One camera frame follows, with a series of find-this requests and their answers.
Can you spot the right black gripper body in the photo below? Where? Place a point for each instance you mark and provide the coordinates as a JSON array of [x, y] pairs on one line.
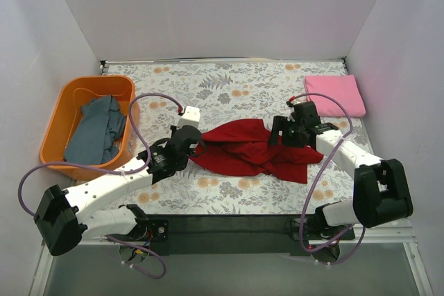
[[279, 130]]

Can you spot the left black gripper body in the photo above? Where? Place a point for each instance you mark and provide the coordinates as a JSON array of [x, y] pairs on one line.
[[193, 137]]

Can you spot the red t shirt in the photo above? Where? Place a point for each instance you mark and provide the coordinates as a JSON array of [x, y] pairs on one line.
[[240, 148]]

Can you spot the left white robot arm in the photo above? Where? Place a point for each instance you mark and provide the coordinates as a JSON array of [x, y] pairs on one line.
[[65, 217]]

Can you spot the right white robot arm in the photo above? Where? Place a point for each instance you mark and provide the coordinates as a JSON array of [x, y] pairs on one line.
[[380, 189]]

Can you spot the folded pink t shirt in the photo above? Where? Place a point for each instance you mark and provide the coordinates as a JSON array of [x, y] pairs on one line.
[[342, 89]]

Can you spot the grey blue t shirt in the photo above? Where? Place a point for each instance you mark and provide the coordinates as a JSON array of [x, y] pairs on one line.
[[93, 141]]

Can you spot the orange plastic tub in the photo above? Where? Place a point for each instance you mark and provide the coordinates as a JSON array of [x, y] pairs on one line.
[[67, 115]]

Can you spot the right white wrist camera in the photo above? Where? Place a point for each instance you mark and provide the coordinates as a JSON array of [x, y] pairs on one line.
[[296, 104]]

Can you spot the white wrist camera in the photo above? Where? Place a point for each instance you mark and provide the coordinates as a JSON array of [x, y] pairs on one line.
[[296, 104], [190, 116]]

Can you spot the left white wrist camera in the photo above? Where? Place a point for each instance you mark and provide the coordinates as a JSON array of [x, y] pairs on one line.
[[190, 116]]

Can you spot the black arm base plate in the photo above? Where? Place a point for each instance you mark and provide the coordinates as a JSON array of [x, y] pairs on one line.
[[228, 234]]

